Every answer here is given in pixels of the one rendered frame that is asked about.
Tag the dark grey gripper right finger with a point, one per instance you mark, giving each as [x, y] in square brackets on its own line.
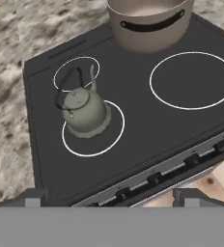
[194, 197]

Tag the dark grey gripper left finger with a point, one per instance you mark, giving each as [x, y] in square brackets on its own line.
[32, 197]

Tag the grey-green kettle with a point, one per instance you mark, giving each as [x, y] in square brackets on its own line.
[85, 112]

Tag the black stove knob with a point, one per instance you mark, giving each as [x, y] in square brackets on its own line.
[222, 145]
[192, 159]
[154, 178]
[123, 193]

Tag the black stove hob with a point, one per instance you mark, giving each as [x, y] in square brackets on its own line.
[130, 106]

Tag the beige cooking pot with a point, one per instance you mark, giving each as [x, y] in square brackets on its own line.
[149, 25]

